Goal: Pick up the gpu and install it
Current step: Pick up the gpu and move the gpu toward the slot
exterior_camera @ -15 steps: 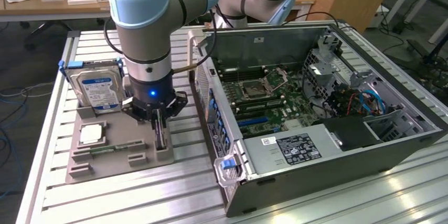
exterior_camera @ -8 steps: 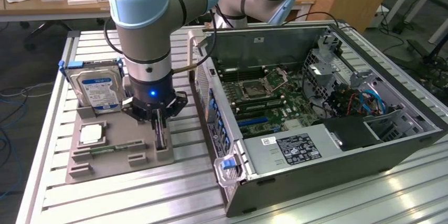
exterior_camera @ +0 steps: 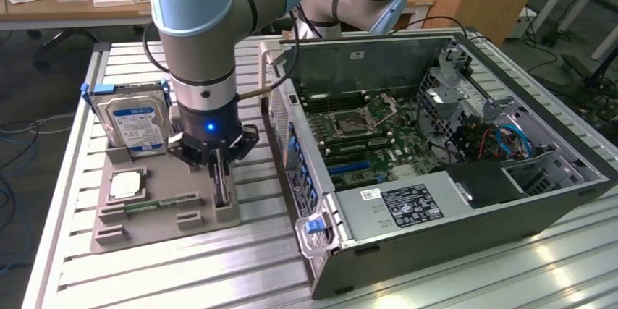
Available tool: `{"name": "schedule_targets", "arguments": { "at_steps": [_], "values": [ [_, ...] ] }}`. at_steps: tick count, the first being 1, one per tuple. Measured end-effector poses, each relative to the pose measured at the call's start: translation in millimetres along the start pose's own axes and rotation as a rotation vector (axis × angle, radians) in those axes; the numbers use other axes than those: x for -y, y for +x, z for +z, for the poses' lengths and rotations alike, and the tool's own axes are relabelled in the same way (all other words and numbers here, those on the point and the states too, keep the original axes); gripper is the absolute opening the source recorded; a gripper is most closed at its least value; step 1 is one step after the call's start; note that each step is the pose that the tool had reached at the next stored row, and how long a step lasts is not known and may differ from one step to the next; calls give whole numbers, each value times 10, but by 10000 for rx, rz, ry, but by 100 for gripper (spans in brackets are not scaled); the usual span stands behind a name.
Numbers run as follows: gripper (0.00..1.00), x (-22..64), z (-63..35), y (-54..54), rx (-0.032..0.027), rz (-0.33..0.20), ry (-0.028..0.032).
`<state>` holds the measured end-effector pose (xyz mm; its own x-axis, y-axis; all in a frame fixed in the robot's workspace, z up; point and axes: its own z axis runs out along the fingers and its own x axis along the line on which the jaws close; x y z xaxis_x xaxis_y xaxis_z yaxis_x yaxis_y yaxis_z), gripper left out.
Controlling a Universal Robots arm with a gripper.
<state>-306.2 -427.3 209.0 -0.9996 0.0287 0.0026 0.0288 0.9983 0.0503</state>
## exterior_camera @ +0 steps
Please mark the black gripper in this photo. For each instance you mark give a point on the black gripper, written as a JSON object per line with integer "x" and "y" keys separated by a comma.
{"x": 209, "y": 121}

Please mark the small case sticker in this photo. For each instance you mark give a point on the small case sticker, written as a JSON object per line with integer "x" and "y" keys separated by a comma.
{"x": 356, "y": 55}

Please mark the CPU socket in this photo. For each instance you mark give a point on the CPU socket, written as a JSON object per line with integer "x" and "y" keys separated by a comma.
{"x": 348, "y": 123}

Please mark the black chair base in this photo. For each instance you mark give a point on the black chair base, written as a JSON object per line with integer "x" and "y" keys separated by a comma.
{"x": 53, "y": 43}

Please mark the grey power supply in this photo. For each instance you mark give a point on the grey power supply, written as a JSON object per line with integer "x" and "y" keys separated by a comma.
{"x": 356, "y": 218}

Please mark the black plastic disk bay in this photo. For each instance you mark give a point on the black plastic disk bay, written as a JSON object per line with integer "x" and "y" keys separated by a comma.
{"x": 481, "y": 182}

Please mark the long black expansion slot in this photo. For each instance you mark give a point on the long black expansion slot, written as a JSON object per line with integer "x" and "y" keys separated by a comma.
{"x": 344, "y": 158}

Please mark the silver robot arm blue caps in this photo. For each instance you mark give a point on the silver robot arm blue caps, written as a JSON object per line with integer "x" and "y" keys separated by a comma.
{"x": 203, "y": 55}

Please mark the black open PC case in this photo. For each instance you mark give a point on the black open PC case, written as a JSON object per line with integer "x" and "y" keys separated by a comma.
{"x": 457, "y": 262}

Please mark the white floor box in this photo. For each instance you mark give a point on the white floor box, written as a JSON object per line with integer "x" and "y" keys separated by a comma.
{"x": 523, "y": 28}

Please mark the grey parts rack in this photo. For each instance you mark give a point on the grey parts rack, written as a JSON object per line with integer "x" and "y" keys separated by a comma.
{"x": 153, "y": 231}

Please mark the blue card clip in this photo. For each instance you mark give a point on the blue card clip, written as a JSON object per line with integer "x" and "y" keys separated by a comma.
{"x": 305, "y": 178}
{"x": 295, "y": 149}
{"x": 309, "y": 193}

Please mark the green RAM stick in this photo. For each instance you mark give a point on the green RAM stick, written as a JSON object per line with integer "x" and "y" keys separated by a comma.
{"x": 359, "y": 143}
{"x": 141, "y": 207}

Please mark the perforated metal drive cage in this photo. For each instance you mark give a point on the perforated metal drive cage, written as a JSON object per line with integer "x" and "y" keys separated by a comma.
{"x": 445, "y": 95}

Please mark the silver socket cover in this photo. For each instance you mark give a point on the silver socket cover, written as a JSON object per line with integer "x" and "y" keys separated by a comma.
{"x": 372, "y": 108}

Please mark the hard disk blue carrier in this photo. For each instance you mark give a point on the hard disk blue carrier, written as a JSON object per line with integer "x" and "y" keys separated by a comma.
{"x": 134, "y": 124}

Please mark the RAM slot black clips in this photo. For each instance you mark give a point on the RAM slot black clips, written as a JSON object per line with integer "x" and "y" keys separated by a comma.
{"x": 336, "y": 107}
{"x": 333, "y": 99}

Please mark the RAM slot white clips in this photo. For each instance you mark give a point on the RAM slot white clips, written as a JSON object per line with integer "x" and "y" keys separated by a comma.
{"x": 332, "y": 95}
{"x": 335, "y": 103}

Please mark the blue expansion slot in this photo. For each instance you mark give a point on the blue expansion slot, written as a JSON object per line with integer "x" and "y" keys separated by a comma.
{"x": 347, "y": 168}

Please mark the silver chipset heatsink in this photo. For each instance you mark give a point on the silver chipset heatsink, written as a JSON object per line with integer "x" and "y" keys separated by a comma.
{"x": 411, "y": 170}

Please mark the blue case latch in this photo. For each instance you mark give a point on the blue case latch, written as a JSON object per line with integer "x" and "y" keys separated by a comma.
{"x": 315, "y": 226}

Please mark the silver CPU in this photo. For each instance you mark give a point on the silver CPU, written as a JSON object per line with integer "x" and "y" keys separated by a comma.
{"x": 125, "y": 185}

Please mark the green motherboard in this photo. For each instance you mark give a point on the green motherboard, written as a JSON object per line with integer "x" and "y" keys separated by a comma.
{"x": 391, "y": 121}

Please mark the grey metal disk bay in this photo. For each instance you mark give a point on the grey metal disk bay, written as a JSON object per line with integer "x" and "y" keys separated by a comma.
{"x": 547, "y": 164}

